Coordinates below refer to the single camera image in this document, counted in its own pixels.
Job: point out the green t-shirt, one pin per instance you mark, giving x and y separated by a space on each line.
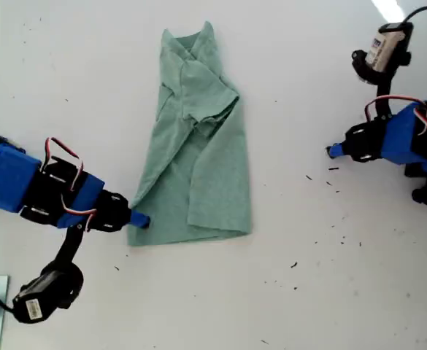
217 189

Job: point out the black camera stalk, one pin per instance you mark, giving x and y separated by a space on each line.
69 248
384 98

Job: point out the black camera box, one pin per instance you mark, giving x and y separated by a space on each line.
45 295
384 51

